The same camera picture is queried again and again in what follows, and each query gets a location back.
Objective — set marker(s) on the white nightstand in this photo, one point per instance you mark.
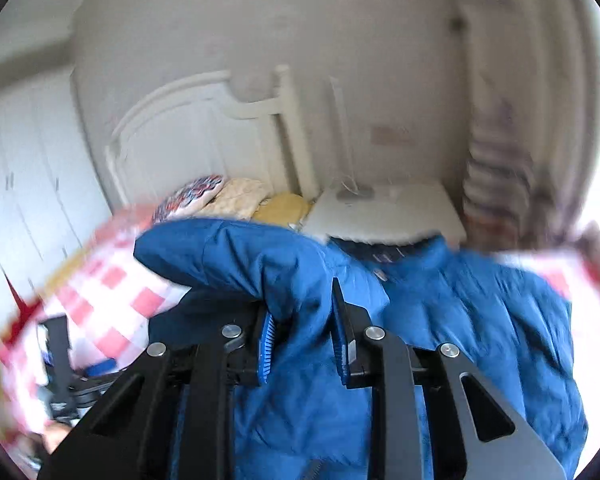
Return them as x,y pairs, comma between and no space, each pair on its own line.
405,215

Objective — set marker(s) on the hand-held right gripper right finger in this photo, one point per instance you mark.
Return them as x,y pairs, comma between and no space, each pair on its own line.
339,350

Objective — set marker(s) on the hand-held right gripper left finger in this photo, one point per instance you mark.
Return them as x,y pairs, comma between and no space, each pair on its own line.
266,351

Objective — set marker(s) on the printed striped curtain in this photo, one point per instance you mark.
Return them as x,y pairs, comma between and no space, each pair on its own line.
500,170

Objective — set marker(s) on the white wardrobe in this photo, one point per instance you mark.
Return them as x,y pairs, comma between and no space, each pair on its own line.
30,185

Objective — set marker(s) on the blue padded jacket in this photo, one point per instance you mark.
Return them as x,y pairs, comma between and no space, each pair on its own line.
305,270

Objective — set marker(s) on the patterned red blue pillow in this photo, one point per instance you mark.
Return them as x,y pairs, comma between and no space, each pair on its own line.
190,197

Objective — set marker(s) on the white desk lamp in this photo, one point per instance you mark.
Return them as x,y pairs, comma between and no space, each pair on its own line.
342,130

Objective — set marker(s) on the cream quilted pillow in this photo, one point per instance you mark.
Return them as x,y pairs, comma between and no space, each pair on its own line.
240,197

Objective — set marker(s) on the red checked bed sheet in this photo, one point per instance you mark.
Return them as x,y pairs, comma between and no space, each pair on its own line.
105,285

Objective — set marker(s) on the yellow pillow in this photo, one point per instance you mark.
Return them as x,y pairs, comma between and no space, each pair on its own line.
285,210

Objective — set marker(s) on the white wooden headboard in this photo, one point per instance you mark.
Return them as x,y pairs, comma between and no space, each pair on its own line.
180,150

